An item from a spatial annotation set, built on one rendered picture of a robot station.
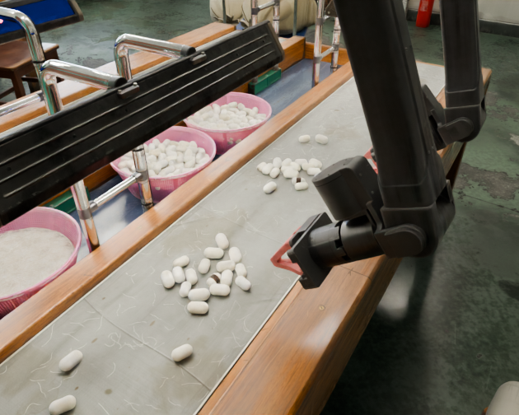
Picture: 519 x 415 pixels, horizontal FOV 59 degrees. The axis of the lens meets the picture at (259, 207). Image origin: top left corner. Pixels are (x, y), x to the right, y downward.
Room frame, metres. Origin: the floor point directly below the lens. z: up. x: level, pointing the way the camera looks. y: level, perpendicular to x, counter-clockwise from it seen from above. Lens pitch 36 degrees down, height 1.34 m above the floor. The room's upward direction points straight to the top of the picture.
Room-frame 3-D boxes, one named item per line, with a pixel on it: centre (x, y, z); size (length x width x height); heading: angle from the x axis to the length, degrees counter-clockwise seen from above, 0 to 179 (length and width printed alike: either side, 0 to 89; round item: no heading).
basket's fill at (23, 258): (0.65, 0.47, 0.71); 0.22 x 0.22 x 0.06
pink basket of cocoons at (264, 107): (1.26, 0.10, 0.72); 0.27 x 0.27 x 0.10
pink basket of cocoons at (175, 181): (1.02, 0.24, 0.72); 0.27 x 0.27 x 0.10
